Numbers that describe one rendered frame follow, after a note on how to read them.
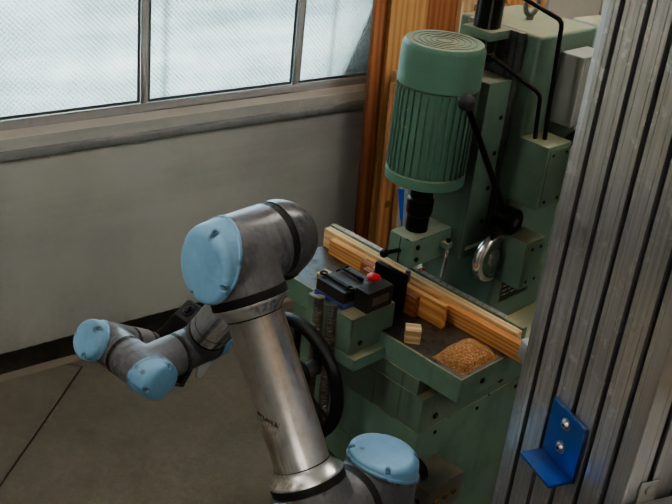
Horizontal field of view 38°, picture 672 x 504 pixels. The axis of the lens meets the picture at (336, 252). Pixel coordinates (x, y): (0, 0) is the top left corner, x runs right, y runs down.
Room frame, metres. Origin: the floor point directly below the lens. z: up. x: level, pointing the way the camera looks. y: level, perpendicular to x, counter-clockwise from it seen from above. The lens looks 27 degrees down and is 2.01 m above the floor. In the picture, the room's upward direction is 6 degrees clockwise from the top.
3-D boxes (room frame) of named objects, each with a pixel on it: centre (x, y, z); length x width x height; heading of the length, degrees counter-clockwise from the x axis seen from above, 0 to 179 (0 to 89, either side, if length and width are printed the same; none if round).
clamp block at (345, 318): (1.86, -0.05, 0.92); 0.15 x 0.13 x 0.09; 47
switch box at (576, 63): (2.14, -0.49, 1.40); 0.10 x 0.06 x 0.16; 137
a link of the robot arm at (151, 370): (1.43, 0.30, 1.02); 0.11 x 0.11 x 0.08; 50
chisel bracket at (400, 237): (2.02, -0.19, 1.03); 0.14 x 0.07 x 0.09; 137
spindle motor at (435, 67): (2.01, -0.17, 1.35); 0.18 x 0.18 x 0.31
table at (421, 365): (1.92, -0.10, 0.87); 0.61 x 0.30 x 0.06; 47
